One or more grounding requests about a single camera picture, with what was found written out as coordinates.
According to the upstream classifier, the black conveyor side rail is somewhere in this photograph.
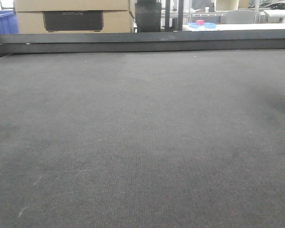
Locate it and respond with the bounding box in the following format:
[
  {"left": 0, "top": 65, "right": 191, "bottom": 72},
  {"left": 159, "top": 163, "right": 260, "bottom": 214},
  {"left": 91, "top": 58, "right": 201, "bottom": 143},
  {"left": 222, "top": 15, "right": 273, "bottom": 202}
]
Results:
[{"left": 0, "top": 29, "right": 285, "bottom": 58}]

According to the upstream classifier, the blue plastic crate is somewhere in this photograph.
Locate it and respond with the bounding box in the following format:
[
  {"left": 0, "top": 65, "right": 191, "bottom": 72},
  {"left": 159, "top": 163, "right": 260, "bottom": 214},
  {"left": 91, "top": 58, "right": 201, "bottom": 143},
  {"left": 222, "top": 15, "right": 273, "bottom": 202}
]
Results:
[{"left": 0, "top": 10, "right": 19, "bottom": 34}]

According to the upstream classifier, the grey chair in background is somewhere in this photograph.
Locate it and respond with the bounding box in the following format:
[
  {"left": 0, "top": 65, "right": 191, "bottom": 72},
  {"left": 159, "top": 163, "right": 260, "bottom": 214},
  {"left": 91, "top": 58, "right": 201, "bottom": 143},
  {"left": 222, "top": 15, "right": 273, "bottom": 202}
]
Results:
[{"left": 221, "top": 9, "right": 255, "bottom": 24}]

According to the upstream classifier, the black metal rack post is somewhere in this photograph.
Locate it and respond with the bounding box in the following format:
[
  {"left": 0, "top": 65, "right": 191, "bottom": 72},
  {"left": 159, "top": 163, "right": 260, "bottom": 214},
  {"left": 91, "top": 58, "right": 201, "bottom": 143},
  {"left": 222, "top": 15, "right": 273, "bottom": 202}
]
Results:
[{"left": 164, "top": 0, "right": 184, "bottom": 32}]

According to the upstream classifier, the pink foam block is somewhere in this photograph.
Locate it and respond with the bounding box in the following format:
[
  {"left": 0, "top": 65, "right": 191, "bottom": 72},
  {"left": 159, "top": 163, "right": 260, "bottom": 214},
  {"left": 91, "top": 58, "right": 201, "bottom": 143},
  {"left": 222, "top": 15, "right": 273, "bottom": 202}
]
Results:
[{"left": 196, "top": 19, "right": 204, "bottom": 26}]

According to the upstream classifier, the white table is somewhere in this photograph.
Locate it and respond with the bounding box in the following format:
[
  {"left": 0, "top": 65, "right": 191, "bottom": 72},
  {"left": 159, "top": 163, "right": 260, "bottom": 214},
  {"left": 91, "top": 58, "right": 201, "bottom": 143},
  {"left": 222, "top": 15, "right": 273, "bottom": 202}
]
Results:
[{"left": 183, "top": 23, "right": 285, "bottom": 31}]

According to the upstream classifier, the blue foam tray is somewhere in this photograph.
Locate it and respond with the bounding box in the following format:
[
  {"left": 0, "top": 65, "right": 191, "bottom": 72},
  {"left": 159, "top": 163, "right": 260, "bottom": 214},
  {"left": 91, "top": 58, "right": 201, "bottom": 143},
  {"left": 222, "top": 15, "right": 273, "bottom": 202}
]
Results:
[{"left": 188, "top": 22, "right": 217, "bottom": 29}]

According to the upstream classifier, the black box behind rail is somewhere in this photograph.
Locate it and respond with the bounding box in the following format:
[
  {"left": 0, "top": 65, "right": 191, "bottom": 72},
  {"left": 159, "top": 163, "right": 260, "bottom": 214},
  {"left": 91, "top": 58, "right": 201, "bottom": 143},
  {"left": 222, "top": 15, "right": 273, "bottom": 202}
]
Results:
[{"left": 135, "top": 0, "right": 162, "bottom": 33}]

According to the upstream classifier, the large cardboard Ecoflow box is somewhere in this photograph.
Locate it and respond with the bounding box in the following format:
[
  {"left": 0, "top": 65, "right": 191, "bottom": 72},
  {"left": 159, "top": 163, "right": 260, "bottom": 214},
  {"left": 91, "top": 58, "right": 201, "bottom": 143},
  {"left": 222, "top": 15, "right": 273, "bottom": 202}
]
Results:
[{"left": 14, "top": 0, "right": 135, "bottom": 34}]

